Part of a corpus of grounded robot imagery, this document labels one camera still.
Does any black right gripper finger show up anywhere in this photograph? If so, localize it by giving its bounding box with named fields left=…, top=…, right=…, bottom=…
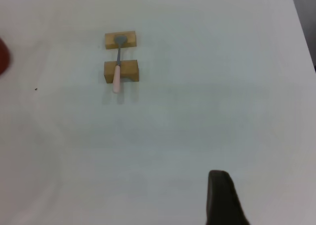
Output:
left=206, top=170, right=250, bottom=225

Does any pink handled metal spoon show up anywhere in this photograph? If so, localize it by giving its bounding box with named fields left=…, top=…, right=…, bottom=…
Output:
left=112, top=36, right=128, bottom=94

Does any red ceramic mug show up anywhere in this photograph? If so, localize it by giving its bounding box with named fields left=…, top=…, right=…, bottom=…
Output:
left=0, top=38, right=12, bottom=78

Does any arched wooden block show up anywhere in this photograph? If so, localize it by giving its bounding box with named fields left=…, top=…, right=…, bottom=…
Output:
left=103, top=59, right=141, bottom=84

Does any flat wooden block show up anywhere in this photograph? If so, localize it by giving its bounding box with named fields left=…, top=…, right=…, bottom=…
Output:
left=104, top=31, right=137, bottom=50

